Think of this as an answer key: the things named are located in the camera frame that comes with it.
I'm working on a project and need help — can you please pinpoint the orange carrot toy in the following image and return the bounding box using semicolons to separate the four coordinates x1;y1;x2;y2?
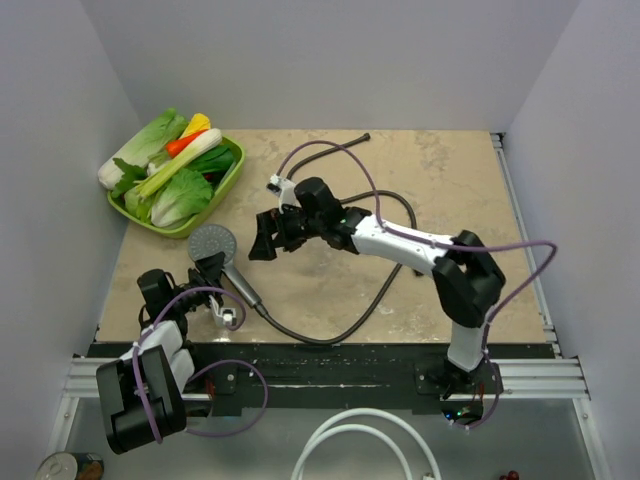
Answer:
165;130;205;158

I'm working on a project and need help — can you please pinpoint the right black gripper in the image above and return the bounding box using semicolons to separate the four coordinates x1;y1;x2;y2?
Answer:
249;203;325;262

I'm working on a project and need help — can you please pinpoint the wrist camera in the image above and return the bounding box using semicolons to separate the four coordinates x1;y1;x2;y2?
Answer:
266;174;297;212
209;295;239;331

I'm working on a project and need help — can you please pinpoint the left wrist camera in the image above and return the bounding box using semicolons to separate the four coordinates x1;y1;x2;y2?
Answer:
209;295;239;331

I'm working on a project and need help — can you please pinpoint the red small object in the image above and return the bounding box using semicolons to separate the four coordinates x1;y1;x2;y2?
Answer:
499;470;520;480

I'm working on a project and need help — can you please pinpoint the green lettuce toy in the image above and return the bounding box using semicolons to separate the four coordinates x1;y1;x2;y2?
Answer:
124;169;214;229

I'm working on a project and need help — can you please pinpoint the grey shower head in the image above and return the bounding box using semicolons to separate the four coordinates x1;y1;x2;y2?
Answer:
188;224;267;316

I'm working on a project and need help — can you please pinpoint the napa cabbage toy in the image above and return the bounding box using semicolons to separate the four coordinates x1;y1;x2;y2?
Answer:
98;108;188;190

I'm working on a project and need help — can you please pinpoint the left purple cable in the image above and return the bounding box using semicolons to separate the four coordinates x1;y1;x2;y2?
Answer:
131;286;270;445

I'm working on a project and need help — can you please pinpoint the black shower hose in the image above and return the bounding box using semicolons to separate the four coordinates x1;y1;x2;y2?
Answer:
256;131;418;346

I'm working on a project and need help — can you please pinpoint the tin can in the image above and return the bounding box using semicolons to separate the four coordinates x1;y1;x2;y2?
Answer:
34;452;105;480

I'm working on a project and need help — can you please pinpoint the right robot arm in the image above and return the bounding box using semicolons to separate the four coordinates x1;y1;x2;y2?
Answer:
249;175;506;393

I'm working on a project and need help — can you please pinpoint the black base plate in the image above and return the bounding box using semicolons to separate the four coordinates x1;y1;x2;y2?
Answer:
89;342;556;417

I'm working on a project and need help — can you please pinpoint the white hose loop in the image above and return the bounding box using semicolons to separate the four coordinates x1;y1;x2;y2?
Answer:
290;408;442;480

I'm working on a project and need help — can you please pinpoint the dark green vegetable toy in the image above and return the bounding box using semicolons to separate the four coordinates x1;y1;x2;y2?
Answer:
187;145;235;175

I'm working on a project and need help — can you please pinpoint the yellow pepper toy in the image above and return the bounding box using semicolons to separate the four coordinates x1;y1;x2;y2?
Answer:
180;113;211;139

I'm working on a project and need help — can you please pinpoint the green plastic tray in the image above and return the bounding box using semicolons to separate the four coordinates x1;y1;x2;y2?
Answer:
106;135;245;239

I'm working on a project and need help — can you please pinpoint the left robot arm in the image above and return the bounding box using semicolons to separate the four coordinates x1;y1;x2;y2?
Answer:
96;252;239;454

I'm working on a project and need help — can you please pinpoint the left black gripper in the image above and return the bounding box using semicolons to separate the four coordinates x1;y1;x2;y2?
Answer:
170;251;223;314

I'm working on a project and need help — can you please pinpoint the white leek toy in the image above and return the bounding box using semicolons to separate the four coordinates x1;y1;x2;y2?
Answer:
134;128;222;198

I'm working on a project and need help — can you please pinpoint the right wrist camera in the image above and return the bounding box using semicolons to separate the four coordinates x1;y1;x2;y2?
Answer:
266;174;297;212

